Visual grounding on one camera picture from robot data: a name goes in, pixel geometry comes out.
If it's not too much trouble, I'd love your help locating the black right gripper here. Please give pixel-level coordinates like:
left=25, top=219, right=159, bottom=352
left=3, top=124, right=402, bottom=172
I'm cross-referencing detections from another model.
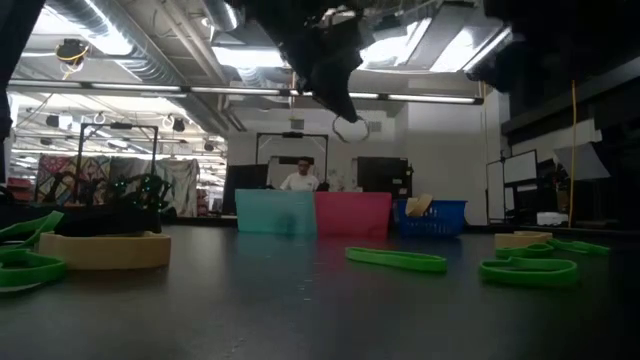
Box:
left=463, top=27, right=554, bottom=97

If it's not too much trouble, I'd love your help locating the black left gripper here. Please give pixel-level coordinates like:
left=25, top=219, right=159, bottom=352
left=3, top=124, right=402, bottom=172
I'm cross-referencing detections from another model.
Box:
left=238, top=0, right=374, bottom=124

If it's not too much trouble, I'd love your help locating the black rubber band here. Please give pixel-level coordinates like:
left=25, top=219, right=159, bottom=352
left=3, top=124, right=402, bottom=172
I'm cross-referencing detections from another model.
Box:
left=331, top=114, right=372, bottom=145

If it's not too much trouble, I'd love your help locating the wide tan rubber band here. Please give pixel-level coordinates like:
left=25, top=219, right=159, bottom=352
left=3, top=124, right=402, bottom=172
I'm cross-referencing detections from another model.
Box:
left=38, top=230, right=173, bottom=272
left=404, top=193, right=435, bottom=218
left=494, top=230, right=554, bottom=250

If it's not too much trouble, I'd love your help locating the green rubber band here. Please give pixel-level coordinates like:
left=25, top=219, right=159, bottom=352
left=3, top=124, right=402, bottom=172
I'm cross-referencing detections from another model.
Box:
left=546, top=238, right=612, bottom=258
left=0, top=210, right=66, bottom=247
left=478, top=256, right=580, bottom=288
left=345, top=245, right=448, bottom=274
left=0, top=248, right=68, bottom=292
left=495, top=242, right=556, bottom=260

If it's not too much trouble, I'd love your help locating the long ceiling light bar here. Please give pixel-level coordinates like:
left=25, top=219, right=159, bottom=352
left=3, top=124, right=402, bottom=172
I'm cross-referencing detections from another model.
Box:
left=7, top=79, right=485, bottom=107

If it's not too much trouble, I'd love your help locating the black square panel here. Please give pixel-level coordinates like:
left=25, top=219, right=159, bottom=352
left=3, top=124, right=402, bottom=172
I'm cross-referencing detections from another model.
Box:
left=355, top=156, right=414, bottom=200

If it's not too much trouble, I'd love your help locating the person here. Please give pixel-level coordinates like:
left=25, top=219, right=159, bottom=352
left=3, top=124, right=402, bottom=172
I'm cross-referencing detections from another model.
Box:
left=279, top=156, right=322, bottom=193

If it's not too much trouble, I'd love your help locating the white board on stand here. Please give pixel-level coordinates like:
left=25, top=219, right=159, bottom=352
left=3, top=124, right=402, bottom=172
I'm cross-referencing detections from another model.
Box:
left=486, top=149, right=539, bottom=224

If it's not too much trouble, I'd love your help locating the pink plastic basket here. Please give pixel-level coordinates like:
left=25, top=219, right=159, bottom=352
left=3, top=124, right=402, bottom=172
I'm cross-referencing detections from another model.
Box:
left=313, top=192, right=393, bottom=237

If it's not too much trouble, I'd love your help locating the grey angled panel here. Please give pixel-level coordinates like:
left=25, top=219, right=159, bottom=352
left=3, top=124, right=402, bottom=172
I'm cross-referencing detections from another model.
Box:
left=553, top=142, right=612, bottom=182

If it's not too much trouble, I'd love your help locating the teal plastic basket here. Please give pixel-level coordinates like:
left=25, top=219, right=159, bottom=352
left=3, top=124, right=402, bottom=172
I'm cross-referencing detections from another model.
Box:
left=234, top=189, right=318, bottom=235

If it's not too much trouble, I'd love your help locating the black monitor screen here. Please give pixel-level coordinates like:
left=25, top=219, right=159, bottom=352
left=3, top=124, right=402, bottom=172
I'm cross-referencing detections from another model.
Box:
left=222, top=164, right=270, bottom=217

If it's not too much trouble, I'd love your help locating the small white box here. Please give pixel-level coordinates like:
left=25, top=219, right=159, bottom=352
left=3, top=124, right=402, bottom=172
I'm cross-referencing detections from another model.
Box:
left=535, top=211, right=570, bottom=228

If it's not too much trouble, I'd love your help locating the blue slotted plastic basket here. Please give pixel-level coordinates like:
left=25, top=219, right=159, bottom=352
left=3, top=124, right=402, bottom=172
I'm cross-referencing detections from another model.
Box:
left=397, top=199, right=469, bottom=238

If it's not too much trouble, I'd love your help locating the grey hanging cloth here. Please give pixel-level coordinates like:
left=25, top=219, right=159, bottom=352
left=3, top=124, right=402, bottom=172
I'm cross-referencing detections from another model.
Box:
left=109, top=157, right=201, bottom=219

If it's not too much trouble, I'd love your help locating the background robot with green lights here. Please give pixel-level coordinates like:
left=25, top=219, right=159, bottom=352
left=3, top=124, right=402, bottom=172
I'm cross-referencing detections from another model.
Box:
left=106, top=173, right=174, bottom=212

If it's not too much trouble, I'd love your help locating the colourful patterned cloth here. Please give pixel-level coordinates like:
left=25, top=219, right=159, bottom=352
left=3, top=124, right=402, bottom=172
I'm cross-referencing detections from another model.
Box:
left=33, top=154, right=112, bottom=204

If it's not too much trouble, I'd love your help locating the black metal frame rig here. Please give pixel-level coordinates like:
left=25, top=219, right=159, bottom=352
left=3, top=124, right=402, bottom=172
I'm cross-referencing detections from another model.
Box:
left=255, top=131, right=330, bottom=194

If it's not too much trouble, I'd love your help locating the silver round ceiling duct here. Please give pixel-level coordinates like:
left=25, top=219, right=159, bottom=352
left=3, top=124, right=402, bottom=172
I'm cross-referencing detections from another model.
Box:
left=202, top=0, right=242, bottom=33

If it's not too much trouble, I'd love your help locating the tall black frame stand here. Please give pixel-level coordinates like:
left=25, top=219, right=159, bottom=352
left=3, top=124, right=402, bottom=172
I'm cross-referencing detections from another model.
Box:
left=73, top=122, right=160, bottom=204

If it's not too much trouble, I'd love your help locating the yellow black ceiling cable reel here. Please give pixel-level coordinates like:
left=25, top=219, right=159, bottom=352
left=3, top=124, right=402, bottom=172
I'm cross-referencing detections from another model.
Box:
left=54, top=38, right=92, bottom=69

